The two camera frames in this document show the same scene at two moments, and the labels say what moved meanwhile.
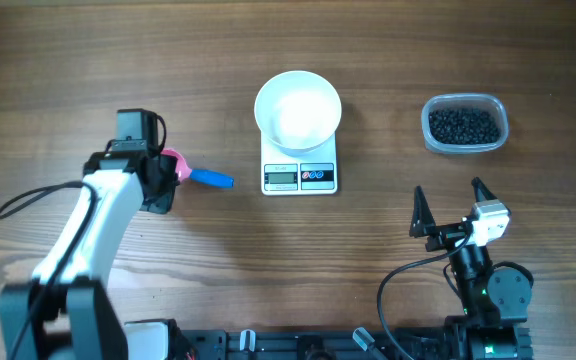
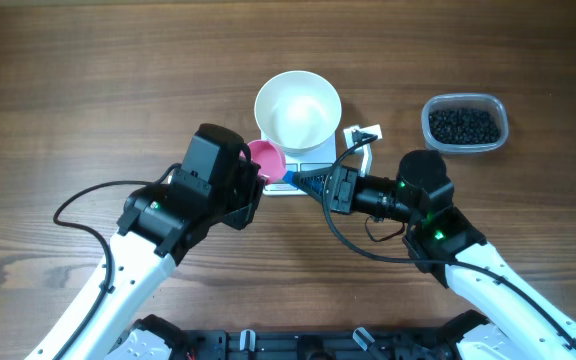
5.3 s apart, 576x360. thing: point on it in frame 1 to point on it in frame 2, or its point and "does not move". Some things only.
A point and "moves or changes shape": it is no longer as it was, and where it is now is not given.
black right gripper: (423, 220) to (343, 183)
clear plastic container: (464, 123) does not move
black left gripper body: (160, 195) to (236, 201)
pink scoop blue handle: (184, 172) moves or changes shape
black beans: (464, 126) does not move
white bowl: (298, 112) does not move
